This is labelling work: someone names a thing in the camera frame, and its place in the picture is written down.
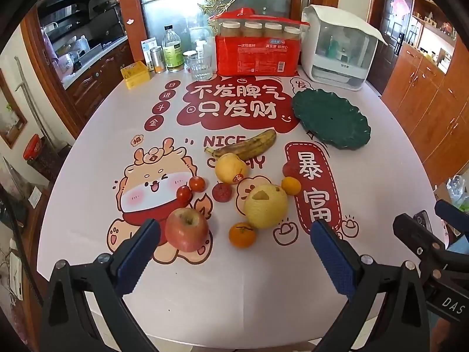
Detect dark wooden door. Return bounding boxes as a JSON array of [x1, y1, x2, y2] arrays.
[[367, 0, 417, 96]]

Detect red apple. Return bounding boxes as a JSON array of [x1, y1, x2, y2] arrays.
[[164, 207, 209, 252]]

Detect wooden framed picture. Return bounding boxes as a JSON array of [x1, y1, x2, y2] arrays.
[[0, 69, 28, 150]]

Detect dark green scalloped plate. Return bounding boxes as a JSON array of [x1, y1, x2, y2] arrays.
[[292, 89, 371, 150]]

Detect small metal tin can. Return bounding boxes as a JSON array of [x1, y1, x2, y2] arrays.
[[150, 47, 164, 73]]

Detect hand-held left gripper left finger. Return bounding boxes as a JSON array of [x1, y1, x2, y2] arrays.
[[40, 219, 162, 352]]

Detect white countertop sterilizer appliance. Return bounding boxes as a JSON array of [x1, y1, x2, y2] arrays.
[[300, 4, 388, 91]]

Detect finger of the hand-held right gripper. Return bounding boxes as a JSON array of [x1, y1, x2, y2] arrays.
[[436, 200, 469, 228], [394, 211, 446, 275]]

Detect wooden floor cabinets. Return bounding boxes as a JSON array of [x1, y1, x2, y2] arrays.
[[381, 40, 469, 187]]

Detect printed tablecloth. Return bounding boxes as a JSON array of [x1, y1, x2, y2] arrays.
[[35, 64, 446, 352]]

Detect orange tangerine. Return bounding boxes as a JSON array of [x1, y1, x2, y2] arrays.
[[229, 222, 256, 247], [281, 176, 302, 196]]

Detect clear ribbed glass cup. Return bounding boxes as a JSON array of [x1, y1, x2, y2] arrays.
[[183, 51, 214, 81]]

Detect silver refrigerator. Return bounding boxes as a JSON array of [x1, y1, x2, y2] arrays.
[[136, 0, 296, 61]]

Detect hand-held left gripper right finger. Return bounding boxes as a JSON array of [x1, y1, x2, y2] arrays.
[[310, 219, 431, 352]]

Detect wooden kitchen counter cabinets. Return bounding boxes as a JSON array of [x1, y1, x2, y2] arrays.
[[62, 40, 134, 127]]

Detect red paper cup package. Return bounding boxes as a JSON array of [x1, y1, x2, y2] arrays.
[[208, 7, 310, 77]]

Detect red plastic container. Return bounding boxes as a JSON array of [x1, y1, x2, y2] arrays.
[[23, 134, 45, 162]]

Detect yellow pear in foam net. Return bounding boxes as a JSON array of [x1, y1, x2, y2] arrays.
[[244, 184, 288, 229]]

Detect smooth yellow pear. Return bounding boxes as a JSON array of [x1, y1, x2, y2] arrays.
[[214, 153, 249, 185]]

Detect yellow plastic box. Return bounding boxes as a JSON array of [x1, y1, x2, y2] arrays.
[[120, 62, 151, 89]]

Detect overripe spotted banana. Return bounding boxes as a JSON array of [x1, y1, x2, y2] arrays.
[[204, 129, 277, 159]]

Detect white carton box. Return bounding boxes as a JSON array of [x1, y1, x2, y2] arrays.
[[141, 38, 159, 71]]

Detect clear plastic bag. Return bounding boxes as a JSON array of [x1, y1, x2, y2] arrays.
[[444, 175, 469, 209]]

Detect green label vinegar bottle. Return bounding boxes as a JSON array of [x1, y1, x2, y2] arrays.
[[162, 26, 185, 73]]

